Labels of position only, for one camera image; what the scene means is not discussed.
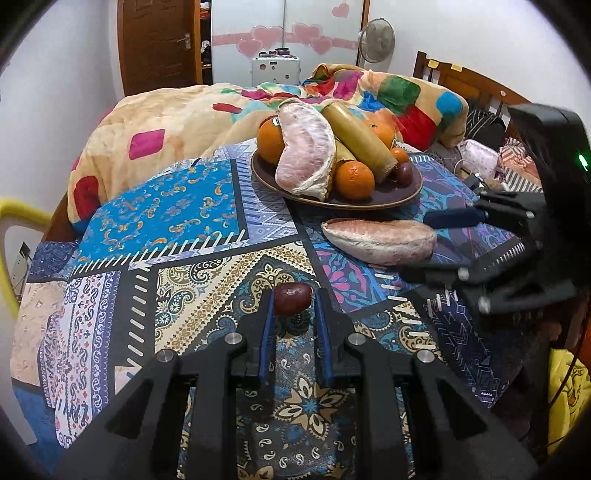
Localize standing fan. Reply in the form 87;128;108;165
358;17;395;70

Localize pink patterned bag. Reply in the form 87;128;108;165
462;140;502;178

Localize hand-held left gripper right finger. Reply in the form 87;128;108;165
314;288;541;480

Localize large orange with sticker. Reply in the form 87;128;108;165
257;116;286;164

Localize colourful patch blanket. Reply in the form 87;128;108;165
67;65;469;227

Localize brown wooden door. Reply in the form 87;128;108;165
117;0;204;95

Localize blue patchwork bedsheet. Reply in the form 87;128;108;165
11;143;546;480

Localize brown oval plate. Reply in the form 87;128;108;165
250;150;423;210

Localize yellow sugarcane piece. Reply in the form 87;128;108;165
322;102;399;181
333;141;356;167

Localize frosted sliding wardrobe door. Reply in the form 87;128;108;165
284;0;365;77
211;0;288;88

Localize dark red jujube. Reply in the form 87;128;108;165
274;282;314;317

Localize dark purple passion fruit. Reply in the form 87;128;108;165
392;161;414;188

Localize yellow plastic chair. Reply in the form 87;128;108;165
0;198;49;319

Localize peeled pink pomelo segment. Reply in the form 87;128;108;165
275;99;337;201
321;218;438;266

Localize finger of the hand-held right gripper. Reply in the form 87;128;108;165
422;190;548;232
399;240;550;319

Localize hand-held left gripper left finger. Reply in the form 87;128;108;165
60;288;278;480

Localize wooden bed headboard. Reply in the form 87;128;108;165
413;51;532;125

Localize white toy kitchen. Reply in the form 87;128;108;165
252;48;302;86

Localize black backpack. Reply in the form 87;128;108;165
464;110;506;151

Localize yellow printed garment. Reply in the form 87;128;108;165
547;348;591;457

